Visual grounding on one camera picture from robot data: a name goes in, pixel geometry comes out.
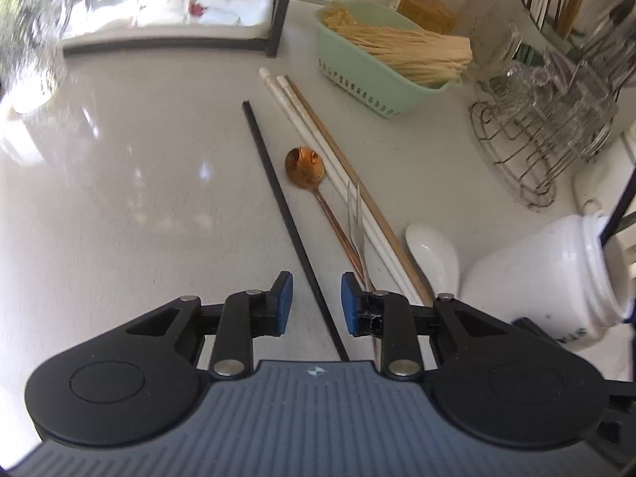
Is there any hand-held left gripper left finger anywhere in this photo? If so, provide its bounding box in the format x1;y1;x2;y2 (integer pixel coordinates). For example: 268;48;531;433
124;271;295;379

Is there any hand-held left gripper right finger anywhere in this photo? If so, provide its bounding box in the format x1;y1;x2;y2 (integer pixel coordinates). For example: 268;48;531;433
340;271;515;379

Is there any white ceramic mug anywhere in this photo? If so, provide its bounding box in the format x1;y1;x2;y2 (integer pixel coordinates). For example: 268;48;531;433
460;213;636;353

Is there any black chopstick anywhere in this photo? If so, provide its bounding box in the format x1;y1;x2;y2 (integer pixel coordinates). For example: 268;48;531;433
242;101;351;363
599;191;636;242

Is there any small white ceramic spoon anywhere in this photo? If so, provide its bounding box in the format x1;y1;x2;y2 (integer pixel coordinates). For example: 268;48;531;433
405;223;460;299

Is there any rose gold spoon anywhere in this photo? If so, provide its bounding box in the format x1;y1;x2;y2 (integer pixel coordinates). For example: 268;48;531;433
284;145;366;284

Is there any wooden chopstick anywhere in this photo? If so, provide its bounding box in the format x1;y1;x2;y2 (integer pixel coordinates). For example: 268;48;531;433
288;79;434;306

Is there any white chopstick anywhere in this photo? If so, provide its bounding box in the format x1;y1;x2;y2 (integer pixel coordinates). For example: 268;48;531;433
258;67;418;304
275;76;425;306

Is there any row of hanging kitchen utensils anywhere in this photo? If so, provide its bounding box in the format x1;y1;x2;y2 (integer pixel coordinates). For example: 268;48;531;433
581;0;636;95

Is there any white electric cooking pot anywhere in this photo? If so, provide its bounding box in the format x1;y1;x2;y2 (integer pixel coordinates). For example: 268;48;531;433
571;124;636;217

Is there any green plastic basket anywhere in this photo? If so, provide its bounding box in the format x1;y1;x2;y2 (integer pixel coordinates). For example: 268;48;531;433
314;1;463;119

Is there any purple lid cup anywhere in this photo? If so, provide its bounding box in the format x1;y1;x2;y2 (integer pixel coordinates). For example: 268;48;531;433
547;52;577;85

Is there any bundle of bamboo sticks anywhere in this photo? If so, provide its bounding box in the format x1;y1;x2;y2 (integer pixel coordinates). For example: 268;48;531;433
322;2;473;86

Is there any green utensil holder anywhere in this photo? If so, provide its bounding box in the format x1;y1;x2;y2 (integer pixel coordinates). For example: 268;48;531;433
514;0;597;68

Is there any black metal rack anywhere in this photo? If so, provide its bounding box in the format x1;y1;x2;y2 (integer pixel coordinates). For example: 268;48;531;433
60;0;299;59

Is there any white tray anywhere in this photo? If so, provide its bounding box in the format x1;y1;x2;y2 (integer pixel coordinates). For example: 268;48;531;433
60;0;276;53

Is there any clear glass pitcher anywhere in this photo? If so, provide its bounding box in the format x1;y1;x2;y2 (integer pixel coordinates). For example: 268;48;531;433
467;0;525;68

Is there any tall textured glass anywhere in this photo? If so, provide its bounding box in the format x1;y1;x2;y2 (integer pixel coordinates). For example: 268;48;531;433
0;0;68;115

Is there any wire glass holder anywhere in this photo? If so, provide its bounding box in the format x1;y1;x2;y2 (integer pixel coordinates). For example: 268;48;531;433
468;60;617;209

